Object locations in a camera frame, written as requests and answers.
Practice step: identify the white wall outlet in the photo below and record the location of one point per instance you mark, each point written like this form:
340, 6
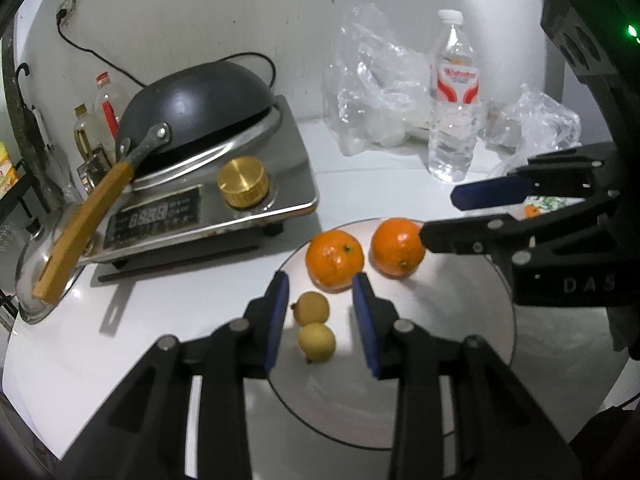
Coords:
70, 2

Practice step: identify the hanging clear plastic bag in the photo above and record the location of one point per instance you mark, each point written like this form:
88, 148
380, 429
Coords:
62, 182

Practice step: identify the white plate with dark rim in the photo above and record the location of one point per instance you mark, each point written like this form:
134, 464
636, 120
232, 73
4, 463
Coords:
450, 320

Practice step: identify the red label plastic bottle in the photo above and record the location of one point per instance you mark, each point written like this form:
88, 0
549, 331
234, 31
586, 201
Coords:
109, 110

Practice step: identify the clear plastic water bottle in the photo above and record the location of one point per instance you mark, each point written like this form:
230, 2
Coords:
452, 135

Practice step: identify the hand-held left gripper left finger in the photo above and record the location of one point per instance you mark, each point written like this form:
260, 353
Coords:
277, 320

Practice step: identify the black umbrella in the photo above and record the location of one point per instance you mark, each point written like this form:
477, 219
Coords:
39, 125

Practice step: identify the dark oil bottle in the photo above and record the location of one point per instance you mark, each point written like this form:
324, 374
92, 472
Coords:
85, 132

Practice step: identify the stainless steel pot lid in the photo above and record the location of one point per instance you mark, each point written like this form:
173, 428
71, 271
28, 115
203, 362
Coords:
30, 260

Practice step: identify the crumpled clear plastic bag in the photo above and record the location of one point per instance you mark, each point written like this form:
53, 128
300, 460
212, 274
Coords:
535, 120

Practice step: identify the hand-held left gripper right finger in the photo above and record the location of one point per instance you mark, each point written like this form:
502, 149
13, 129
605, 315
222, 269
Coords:
367, 325

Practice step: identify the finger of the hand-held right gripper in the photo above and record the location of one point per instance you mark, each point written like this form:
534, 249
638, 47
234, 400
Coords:
460, 237
490, 192

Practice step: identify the yellow longan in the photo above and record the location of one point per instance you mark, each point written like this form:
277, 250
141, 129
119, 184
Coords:
316, 341
311, 308

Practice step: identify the yellow detergent bottle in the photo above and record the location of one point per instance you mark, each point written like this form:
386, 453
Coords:
5, 170

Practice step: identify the steel induction cooker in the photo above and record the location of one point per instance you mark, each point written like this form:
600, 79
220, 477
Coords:
280, 160

